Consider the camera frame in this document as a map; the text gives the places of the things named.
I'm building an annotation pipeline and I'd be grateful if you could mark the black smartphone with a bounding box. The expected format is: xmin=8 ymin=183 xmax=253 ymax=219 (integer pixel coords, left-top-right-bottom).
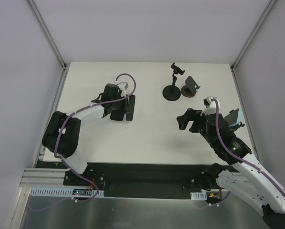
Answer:
xmin=110 ymin=109 xmax=125 ymax=121

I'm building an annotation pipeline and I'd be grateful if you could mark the brown-base black phone stand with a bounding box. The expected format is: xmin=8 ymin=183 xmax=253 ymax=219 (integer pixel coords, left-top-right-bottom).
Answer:
xmin=181 ymin=76 xmax=200 ymax=98

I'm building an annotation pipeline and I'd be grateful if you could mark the light blue case smartphone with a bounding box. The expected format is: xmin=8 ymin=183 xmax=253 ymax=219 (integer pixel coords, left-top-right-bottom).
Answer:
xmin=224 ymin=108 xmax=242 ymax=127

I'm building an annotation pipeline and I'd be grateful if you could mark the black round-base phone stand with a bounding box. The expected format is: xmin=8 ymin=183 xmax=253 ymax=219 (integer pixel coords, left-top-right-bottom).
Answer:
xmin=162 ymin=62 xmax=185 ymax=102

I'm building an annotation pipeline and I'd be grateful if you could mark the lavender case smartphone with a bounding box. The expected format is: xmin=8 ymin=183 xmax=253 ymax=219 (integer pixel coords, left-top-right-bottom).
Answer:
xmin=125 ymin=95 xmax=136 ymax=121

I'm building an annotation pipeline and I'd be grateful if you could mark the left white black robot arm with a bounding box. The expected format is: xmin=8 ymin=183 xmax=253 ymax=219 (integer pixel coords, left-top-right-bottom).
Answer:
xmin=42 ymin=82 xmax=134 ymax=186

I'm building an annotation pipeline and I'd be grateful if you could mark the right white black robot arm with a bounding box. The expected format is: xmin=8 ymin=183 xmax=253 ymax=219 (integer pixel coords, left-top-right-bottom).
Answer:
xmin=176 ymin=108 xmax=285 ymax=229

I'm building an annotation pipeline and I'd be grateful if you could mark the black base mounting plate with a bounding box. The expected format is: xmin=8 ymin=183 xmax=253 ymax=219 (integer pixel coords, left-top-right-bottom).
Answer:
xmin=63 ymin=163 xmax=211 ymax=199

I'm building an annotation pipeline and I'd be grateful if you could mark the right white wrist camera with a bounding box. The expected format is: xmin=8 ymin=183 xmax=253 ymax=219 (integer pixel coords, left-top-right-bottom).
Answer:
xmin=202 ymin=96 xmax=221 ymax=115

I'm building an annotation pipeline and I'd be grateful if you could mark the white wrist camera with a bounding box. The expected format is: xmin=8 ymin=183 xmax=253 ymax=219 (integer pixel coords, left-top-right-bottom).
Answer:
xmin=202 ymin=96 xmax=221 ymax=115
xmin=115 ymin=81 xmax=128 ymax=97

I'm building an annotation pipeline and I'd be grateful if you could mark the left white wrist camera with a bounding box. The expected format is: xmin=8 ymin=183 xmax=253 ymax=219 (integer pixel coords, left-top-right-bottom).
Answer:
xmin=115 ymin=81 xmax=128 ymax=97

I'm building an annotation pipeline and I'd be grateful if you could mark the right white cable duct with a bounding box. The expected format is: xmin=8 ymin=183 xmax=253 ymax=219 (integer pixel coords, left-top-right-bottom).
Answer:
xmin=190 ymin=190 xmax=207 ymax=201

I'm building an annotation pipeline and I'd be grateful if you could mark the white cable duct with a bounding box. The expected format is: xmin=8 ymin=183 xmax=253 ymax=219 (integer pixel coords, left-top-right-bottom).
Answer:
xmin=190 ymin=190 xmax=207 ymax=201
xmin=30 ymin=187 xmax=104 ymax=198

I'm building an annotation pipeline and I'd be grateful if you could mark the left aluminium frame post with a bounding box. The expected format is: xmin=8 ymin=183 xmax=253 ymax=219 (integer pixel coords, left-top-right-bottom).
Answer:
xmin=25 ymin=0 xmax=68 ymax=70

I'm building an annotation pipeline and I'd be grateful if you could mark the aluminium frame post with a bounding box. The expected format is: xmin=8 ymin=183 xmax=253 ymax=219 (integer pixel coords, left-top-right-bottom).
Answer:
xmin=25 ymin=0 xmax=68 ymax=70
xmin=231 ymin=0 xmax=279 ymax=73

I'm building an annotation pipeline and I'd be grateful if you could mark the front aluminium frame rail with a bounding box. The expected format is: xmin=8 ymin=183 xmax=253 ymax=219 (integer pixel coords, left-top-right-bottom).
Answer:
xmin=20 ymin=167 xmax=276 ymax=193

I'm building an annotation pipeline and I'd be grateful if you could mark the left white cable duct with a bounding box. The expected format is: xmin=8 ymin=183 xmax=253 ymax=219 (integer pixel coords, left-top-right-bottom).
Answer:
xmin=30 ymin=187 xmax=104 ymax=198

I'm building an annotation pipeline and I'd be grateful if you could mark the right aluminium frame post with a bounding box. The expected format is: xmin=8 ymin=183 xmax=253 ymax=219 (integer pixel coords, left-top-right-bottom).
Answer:
xmin=231 ymin=0 xmax=279 ymax=73

